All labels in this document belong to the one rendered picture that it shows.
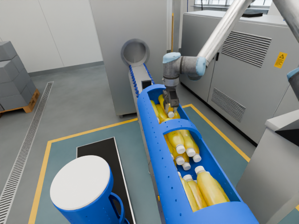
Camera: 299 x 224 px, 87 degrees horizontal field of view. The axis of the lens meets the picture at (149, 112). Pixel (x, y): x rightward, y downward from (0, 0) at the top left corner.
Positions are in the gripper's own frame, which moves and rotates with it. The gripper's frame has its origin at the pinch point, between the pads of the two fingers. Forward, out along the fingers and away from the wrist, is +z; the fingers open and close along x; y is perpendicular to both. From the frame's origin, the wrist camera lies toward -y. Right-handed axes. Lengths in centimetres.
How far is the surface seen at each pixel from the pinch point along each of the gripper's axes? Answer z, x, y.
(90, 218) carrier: 20, 51, -43
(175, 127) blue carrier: -11.9, 6.4, -26.1
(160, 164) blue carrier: -6.0, 16.9, -40.1
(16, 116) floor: 112, 243, 208
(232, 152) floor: 111, -99, 36
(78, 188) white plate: 8, 55, -34
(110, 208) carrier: 25, 43, -38
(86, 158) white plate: 8, 53, -18
